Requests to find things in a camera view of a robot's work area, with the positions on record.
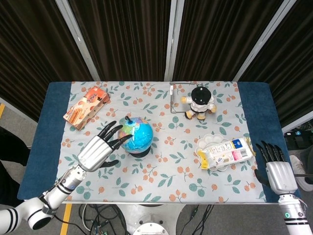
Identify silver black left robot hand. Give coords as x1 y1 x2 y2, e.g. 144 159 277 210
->
77 120 133 172

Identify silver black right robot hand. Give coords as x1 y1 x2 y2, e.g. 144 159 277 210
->
254 140 298 196

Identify blue desk globe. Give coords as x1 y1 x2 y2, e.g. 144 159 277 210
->
117 116 154 158

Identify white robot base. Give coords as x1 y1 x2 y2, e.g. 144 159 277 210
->
114 203 189 235

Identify white shoe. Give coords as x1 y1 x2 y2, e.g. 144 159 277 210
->
290 154 313 192

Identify orange biscuit box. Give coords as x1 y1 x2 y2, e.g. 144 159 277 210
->
63 86 110 131

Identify blue table mat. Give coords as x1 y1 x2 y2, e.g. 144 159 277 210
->
17 81 302 204

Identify white yellow snack packet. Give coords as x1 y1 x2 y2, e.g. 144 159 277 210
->
197 137 256 170

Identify floral tablecloth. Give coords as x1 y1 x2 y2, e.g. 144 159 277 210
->
53 81 269 203

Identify white flower-shaped palette dish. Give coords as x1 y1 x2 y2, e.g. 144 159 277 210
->
197 133 233 171

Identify black white plush doll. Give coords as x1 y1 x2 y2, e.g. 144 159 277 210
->
180 85 217 120

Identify dark pleated curtain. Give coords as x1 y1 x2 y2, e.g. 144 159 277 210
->
0 0 313 128

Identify black floor cables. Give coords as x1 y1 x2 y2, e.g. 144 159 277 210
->
54 204 215 235

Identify metal wire frame stand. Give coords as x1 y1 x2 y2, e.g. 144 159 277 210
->
169 82 198 114

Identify grey metal partition post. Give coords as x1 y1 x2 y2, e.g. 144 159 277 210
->
232 0 293 81
163 0 185 81
55 0 101 81

